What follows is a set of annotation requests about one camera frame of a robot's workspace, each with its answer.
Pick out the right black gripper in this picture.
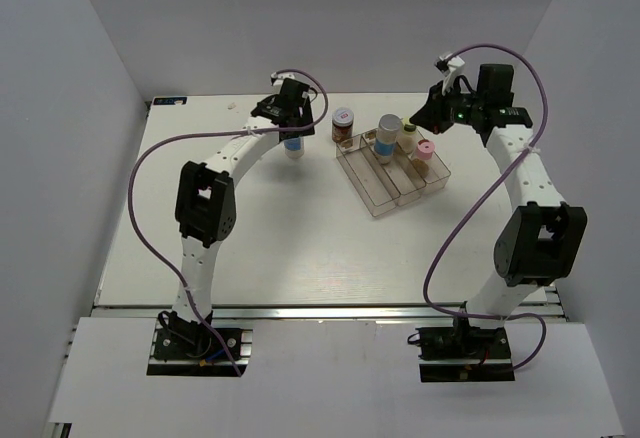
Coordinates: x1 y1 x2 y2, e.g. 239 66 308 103
410 79 484 135

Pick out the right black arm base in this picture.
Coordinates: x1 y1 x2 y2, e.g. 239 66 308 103
407 318 515 383

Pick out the clear acrylic organizer tray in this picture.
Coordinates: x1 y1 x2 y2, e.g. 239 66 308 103
336 129 451 217

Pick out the silver lid pearl jar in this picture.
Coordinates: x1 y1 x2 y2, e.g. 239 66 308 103
373 114 403 164
283 137 305 159

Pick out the right red label spice jar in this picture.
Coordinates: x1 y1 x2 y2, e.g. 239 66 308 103
331 107 354 143

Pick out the pink cap spice bottle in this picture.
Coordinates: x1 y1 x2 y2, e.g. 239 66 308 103
410 139 435 179

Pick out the left blue corner sticker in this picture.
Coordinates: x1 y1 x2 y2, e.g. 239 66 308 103
152 96 187 106

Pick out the aluminium front frame rail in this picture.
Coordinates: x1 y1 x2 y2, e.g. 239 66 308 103
90 303 567 323

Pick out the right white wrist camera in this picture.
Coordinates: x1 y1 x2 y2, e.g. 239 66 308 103
435 53 465 96

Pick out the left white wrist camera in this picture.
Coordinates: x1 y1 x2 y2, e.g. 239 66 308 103
270 72 296 87

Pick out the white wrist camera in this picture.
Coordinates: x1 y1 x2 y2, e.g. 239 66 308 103
435 53 465 96
270 72 296 87

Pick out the yellow cap spice bottle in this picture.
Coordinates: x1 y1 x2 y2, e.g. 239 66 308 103
397 118 417 155

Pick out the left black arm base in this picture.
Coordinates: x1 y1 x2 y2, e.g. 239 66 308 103
146 311 251 378

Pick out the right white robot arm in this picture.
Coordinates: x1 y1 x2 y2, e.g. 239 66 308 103
410 58 587 357

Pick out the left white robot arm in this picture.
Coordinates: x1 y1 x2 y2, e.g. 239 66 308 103
172 73 313 357

